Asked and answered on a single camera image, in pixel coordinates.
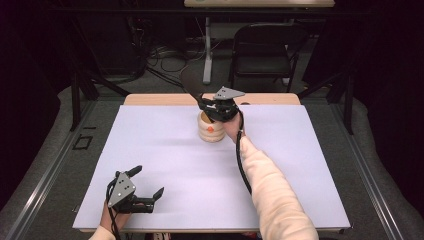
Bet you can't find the person's right hand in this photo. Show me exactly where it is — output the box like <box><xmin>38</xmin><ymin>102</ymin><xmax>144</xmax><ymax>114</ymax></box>
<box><xmin>221</xmin><ymin>111</ymin><xmax>247</xmax><ymax>145</ymax></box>

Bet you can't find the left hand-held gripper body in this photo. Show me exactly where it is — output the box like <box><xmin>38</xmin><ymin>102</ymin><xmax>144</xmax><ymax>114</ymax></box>
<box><xmin>106</xmin><ymin>171</ymin><xmax>156</xmax><ymax>215</ymax></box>

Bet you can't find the black metal stand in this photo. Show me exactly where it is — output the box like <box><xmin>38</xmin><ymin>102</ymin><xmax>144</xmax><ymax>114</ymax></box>
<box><xmin>67</xmin><ymin>71</ymin><xmax>132</xmax><ymax>133</ymax></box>
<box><xmin>296</xmin><ymin>65</ymin><xmax>355</xmax><ymax>136</ymax></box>

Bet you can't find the black horizontal bar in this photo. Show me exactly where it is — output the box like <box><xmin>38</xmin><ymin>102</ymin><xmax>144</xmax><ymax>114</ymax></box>
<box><xmin>46</xmin><ymin>7</ymin><xmax>378</xmax><ymax>16</ymax></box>

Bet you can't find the black folding chair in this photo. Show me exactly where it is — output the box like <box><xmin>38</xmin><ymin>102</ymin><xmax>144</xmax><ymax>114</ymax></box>
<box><xmin>228</xmin><ymin>22</ymin><xmax>310</xmax><ymax>94</ymax></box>

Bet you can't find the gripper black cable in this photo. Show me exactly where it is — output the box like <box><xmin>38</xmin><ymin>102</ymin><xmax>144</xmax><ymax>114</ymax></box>
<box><xmin>235</xmin><ymin>112</ymin><xmax>253</xmax><ymax>196</ymax></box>
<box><xmin>105</xmin><ymin>179</ymin><xmax>122</xmax><ymax>240</ymax></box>

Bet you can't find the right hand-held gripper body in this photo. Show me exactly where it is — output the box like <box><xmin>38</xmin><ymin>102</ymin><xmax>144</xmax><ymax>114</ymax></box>
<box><xmin>207</xmin><ymin>86</ymin><xmax>246</xmax><ymax>123</ymax></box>

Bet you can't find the light wooden desk top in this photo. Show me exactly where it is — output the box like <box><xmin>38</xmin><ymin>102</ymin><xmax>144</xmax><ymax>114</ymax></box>
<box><xmin>183</xmin><ymin>0</ymin><xmax>336</xmax><ymax>9</ymax></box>

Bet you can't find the white table mat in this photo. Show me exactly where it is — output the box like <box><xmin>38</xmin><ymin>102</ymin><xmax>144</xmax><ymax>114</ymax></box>
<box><xmin>72</xmin><ymin>104</ymin><xmax>352</xmax><ymax>231</ymax></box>

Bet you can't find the person's left hand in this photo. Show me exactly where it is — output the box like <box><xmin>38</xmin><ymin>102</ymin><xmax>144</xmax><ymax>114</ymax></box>
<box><xmin>99</xmin><ymin>201</ymin><xmax>132</xmax><ymax>233</ymax></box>

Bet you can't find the bundle of floor cables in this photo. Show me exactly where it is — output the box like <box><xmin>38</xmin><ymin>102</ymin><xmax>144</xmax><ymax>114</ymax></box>
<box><xmin>145</xmin><ymin>42</ymin><xmax>208</xmax><ymax>95</ymax></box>

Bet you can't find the cream ribbed holder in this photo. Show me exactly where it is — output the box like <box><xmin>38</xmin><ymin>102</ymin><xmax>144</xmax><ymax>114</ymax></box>
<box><xmin>197</xmin><ymin>110</ymin><xmax>227</xmax><ymax>144</ymax></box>

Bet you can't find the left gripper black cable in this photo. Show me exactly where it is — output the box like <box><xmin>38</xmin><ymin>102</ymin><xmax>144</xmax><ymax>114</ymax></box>
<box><xmin>105</xmin><ymin>179</ymin><xmax>122</xmax><ymax>240</ymax></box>

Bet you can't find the white desk leg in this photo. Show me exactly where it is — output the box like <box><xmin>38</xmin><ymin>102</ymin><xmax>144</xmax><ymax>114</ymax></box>
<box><xmin>202</xmin><ymin>15</ymin><xmax>215</xmax><ymax>85</ymax></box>

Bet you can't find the aluminium floor rail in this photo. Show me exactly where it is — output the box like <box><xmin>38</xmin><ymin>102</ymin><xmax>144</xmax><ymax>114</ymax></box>
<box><xmin>328</xmin><ymin>102</ymin><xmax>406</xmax><ymax>240</ymax></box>
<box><xmin>0</xmin><ymin>99</ymin><xmax>98</xmax><ymax>240</ymax></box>

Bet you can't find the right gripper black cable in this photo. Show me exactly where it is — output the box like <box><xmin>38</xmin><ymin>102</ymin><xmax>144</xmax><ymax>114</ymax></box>
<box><xmin>235</xmin><ymin>112</ymin><xmax>253</xmax><ymax>196</ymax></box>

